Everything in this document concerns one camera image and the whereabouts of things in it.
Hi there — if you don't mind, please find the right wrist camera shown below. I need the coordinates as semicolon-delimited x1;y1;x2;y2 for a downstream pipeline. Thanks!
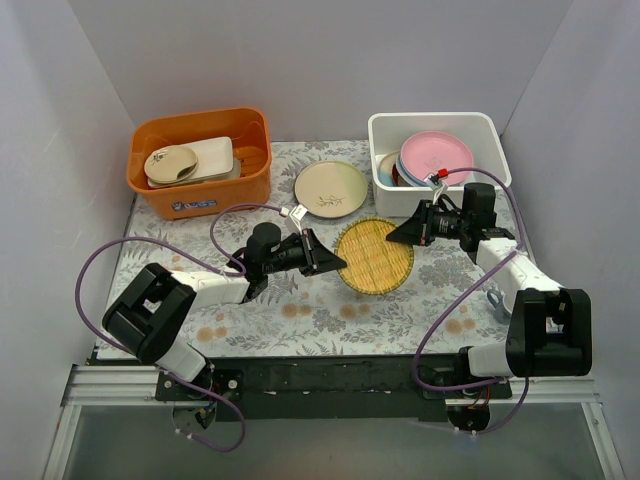
424;169;449;204

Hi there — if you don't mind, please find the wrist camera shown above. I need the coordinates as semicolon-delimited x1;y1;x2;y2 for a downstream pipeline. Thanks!
424;169;449;204
280;204;307;234

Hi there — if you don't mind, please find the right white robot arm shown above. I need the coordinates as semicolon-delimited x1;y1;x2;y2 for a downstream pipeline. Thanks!
386;182;592;398

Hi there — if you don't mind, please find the pink plate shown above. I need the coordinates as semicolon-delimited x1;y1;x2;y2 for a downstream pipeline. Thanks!
400;131;474;185

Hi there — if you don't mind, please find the white rectangular dish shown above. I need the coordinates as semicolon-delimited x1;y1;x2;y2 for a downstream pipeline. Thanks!
146;137;241;189

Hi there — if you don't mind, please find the white plastic bin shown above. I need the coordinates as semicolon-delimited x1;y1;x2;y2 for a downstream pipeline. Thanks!
368;112;512;217

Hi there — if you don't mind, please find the light blue plate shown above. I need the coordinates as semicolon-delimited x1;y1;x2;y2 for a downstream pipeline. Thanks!
396;152;438;188

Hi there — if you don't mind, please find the cream green twig plate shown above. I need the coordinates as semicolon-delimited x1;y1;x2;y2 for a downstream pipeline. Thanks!
294;160;368;219

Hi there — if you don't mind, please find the floral patterned table mat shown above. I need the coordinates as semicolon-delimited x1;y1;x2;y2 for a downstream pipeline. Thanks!
111;140;507;357

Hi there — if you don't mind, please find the cream round plate with bird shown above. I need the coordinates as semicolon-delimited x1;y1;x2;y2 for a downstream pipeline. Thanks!
144;145;198;184

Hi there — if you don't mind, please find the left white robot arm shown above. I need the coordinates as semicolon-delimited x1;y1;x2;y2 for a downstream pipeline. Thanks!
102;222;347;400

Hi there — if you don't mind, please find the yellow woven plate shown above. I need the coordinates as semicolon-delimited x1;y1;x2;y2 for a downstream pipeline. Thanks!
334;217;414;295

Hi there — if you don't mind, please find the cream blue tree plate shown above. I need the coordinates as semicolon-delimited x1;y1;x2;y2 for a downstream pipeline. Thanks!
377;152;398;187

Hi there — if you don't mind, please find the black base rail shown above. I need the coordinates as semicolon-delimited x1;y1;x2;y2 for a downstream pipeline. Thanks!
154;349;571;424

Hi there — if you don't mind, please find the orange plastic tub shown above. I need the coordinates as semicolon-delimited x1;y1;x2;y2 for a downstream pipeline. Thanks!
126;107;272;220

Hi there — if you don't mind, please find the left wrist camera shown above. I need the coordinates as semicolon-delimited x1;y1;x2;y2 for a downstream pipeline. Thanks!
280;204;307;234

